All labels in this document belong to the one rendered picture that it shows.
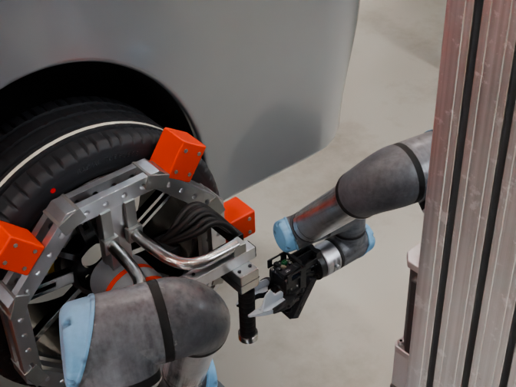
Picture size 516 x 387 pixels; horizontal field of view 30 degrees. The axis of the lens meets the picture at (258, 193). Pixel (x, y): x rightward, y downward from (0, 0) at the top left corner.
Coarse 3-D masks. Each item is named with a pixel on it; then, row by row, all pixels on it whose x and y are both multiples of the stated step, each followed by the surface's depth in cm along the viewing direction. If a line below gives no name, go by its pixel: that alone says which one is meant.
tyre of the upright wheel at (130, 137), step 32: (0, 128) 207; (32, 128) 204; (64, 128) 203; (96, 128) 204; (128, 128) 206; (0, 160) 200; (32, 160) 197; (64, 160) 195; (96, 160) 199; (128, 160) 205; (0, 192) 195; (32, 192) 193; (64, 192) 198; (32, 224) 196; (0, 320) 203; (0, 352) 207
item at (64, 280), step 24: (144, 216) 219; (168, 216) 237; (72, 240) 215; (96, 240) 213; (192, 240) 231; (72, 264) 213; (96, 264) 223; (48, 288) 211; (72, 288) 217; (48, 312) 217; (48, 336) 227
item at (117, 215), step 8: (120, 208) 199; (112, 216) 199; (120, 216) 200; (120, 224) 201; (120, 232) 202; (120, 240) 204; (128, 248) 206; (104, 256) 208; (112, 256) 204; (112, 264) 206; (120, 264) 207
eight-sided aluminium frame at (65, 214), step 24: (144, 168) 201; (72, 192) 195; (96, 192) 199; (120, 192) 196; (144, 192) 201; (168, 192) 205; (192, 192) 210; (48, 216) 192; (72, 216) 191; (96, 216) 195; (48, 240) 190; (216, 240) 223; (48, 264) 193; (0, 288) 195; (24, 288) 192; (216, 288) 232; (0, 312) 198; (24, 312) 194; (24, 336) 199; (24, 360) 201; (48, 360) 213; (48, 384) 210
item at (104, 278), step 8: (136, 256) 212; (104, 264) 210; (144, 264) 209; (96, 272) 210; (104, 272) 208; (112, 272) 207; (120, 272) 206; (144, 272) 206; (152, 272) 207; (96, 280) 208; (104, 280) 207; (112, 280) 205; (120, 280) 205; (128, 280) 204; (96, 288) 208; (104, 288) 206; (112, 288) 205
